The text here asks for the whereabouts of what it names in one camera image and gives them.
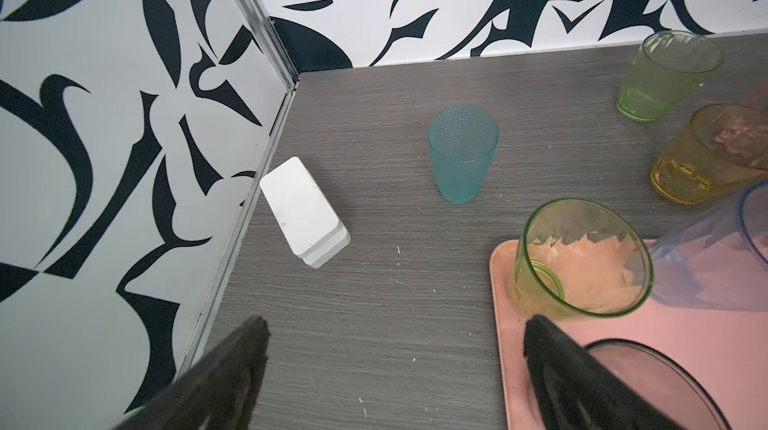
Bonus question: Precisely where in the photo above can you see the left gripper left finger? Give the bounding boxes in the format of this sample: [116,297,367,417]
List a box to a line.
[117,317,270,429]

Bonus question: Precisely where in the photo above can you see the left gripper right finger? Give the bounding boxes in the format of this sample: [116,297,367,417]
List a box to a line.
[523,315,681,429]

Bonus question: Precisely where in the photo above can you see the smoky grey tall glass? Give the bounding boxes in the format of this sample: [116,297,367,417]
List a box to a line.
[586,339,730,429]

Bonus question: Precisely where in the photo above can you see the light green tall glass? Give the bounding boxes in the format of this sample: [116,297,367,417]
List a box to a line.
[505,198,654,321]

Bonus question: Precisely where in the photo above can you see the pink plastic tray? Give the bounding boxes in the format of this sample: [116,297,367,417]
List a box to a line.
[489,240,767,429]

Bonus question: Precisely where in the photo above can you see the blue tall glass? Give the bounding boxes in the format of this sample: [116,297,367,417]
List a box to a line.
[649,182,767,312]

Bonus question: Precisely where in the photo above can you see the teal frosted glass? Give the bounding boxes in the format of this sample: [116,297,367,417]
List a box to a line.
[427,106,500,203]

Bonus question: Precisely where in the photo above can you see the green short glass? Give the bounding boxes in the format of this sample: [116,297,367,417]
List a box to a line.
[616,30,724,123]

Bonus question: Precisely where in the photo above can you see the white rectangular box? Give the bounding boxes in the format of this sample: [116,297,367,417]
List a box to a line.
[259,156,351,269]

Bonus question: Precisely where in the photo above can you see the yellow short glass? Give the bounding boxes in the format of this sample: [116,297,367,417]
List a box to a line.
[650,104,767,205]

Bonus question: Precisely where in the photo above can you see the pink short glass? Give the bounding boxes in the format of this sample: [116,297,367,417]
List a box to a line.
[745,78,768,112]

